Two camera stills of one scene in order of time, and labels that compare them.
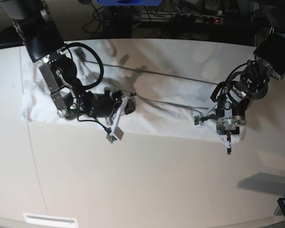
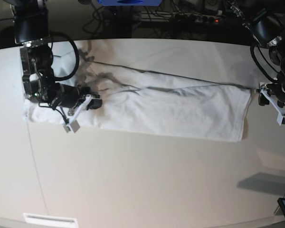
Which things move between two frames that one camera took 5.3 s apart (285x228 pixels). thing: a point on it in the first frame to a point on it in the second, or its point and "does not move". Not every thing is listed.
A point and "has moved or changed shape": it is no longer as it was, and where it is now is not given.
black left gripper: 99,105 to 67,96
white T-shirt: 172,86 has moved or changed shape
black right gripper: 230,115 to 282,91
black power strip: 183,17 does not move
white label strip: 45,218 does not move
